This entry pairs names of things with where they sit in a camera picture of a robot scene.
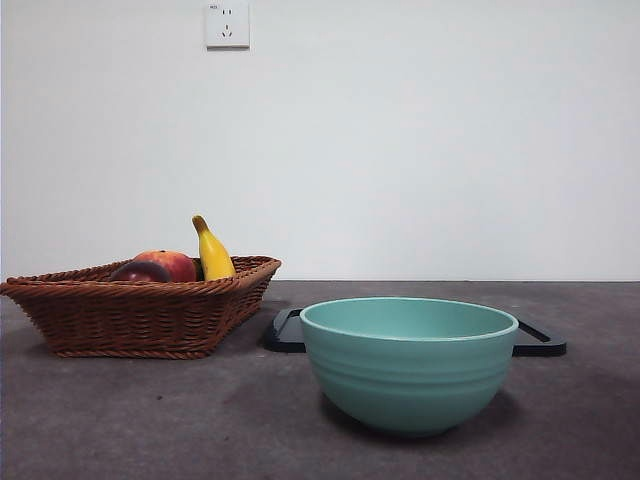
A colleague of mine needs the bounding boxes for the yellow banana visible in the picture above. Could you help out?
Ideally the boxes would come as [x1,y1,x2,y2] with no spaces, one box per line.
[191,214,237,282]

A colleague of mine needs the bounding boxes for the brown wicker basket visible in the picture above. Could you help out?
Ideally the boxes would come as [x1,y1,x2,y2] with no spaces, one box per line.
[0,255,283,360]

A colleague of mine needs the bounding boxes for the dark teal tray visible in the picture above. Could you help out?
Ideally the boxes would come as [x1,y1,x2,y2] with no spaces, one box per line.
[263,307,569,358]

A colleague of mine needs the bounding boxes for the dark red plum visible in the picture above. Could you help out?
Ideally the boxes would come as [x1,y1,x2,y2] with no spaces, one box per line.
[109,260,171,283]

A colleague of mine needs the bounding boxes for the white wall socket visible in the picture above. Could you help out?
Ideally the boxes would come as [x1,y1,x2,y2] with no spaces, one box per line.
[205,2,251,51]

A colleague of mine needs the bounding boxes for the teal bowl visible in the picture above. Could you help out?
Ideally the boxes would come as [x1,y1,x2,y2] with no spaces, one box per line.
[298,296,520,438]

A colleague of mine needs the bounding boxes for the red yellow apple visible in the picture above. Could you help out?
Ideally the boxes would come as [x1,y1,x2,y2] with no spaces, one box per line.
[132,249,198,283]

